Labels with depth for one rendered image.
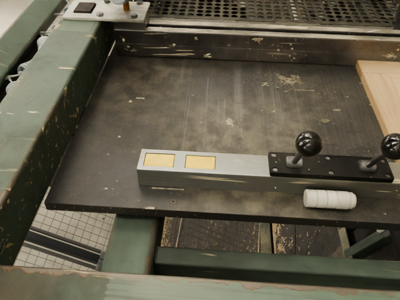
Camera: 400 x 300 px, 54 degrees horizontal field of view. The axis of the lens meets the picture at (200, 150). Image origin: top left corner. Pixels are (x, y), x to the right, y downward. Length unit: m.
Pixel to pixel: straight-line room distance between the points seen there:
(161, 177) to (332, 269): 0.31
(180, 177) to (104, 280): 0.22
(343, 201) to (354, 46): 0.47
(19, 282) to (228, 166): 0.35
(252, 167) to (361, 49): 0.49
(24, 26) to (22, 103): 1.03
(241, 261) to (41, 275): 0.30
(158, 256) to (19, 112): 0.33
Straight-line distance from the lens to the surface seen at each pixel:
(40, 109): 0.72
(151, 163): 0.67
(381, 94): 0.94
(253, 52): 0.99
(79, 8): 1.03
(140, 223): 0.68
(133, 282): 0.53
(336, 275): 0.68
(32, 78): 0.81
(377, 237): 2.35
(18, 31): 1.72
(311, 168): 0.67
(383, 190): 0.72
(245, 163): 0.67
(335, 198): 0.67
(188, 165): 0.66
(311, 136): 0.56
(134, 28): 0.99
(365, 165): 0.69
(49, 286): 0.55
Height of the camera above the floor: 1.85
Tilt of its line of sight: 18 degrees down
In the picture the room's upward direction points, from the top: 64 degrees counter-clockwise
